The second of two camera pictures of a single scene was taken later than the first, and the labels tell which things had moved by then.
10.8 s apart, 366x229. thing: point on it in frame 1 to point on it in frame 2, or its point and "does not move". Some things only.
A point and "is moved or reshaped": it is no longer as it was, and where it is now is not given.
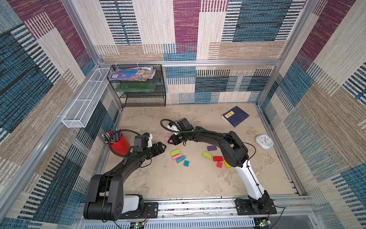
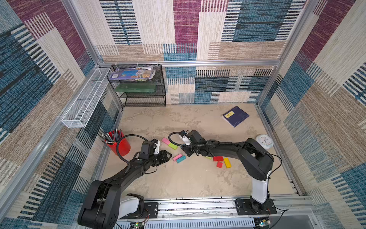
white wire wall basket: [80, 114] does not move
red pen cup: [119, 143] does not move
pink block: [177, 157] does not move
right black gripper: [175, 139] to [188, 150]
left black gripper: [160, 150] to [164, 157]
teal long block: [180, 159] does not move
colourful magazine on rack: [137, 73] does not move
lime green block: [175, 152] is moved or reshaped
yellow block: [227, 165] does not move
